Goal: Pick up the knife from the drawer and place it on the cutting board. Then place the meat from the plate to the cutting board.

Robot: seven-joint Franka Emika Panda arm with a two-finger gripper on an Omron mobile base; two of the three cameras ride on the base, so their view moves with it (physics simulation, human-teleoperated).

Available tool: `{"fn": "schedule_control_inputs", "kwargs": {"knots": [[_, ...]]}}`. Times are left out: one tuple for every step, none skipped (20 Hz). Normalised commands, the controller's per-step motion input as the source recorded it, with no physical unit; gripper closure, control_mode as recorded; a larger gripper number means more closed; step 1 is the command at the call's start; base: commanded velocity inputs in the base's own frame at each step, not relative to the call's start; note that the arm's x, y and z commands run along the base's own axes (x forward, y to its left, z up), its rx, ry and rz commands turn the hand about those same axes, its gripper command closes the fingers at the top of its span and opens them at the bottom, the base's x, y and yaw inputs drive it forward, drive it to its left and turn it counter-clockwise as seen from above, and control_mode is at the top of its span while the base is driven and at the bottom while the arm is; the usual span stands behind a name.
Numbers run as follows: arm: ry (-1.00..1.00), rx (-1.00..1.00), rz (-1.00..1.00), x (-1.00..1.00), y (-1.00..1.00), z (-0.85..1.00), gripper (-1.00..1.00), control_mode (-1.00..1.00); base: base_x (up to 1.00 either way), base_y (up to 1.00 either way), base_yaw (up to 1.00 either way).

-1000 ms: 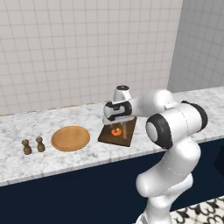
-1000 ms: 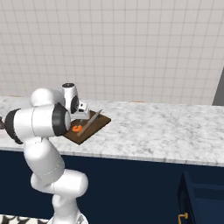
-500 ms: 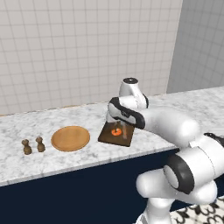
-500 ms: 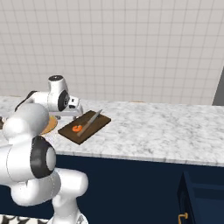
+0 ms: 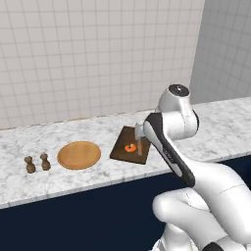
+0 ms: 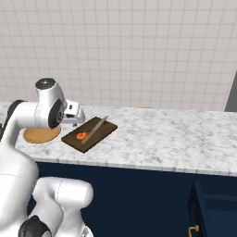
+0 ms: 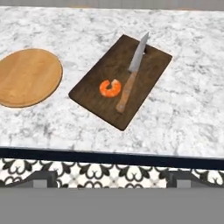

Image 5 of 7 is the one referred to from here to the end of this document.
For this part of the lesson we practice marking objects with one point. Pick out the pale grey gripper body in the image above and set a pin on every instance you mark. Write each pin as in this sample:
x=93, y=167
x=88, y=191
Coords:
x=140, y=145

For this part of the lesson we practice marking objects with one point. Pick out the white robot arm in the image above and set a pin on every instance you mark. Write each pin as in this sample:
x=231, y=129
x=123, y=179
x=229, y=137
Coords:
x=183, y=121

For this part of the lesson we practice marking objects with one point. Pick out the orange meat piece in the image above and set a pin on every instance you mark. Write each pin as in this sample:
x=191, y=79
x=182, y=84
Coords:
x=130, y=148

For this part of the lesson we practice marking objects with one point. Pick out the dark brown square plate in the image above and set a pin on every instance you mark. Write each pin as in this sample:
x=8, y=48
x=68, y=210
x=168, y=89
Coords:
x=122, y=147

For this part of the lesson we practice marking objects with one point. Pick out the round wooden cutting board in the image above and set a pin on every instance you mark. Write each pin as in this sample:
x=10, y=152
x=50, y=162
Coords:
x=78, y=155

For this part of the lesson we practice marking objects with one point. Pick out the navy blue cabinet front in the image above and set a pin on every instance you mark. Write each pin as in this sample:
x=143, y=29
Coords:
x=81, y=219

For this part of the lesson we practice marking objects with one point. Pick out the brown wooden shaker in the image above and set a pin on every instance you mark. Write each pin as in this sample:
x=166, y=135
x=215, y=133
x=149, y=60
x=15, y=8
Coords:
x=45, y=162
x=30, y=165

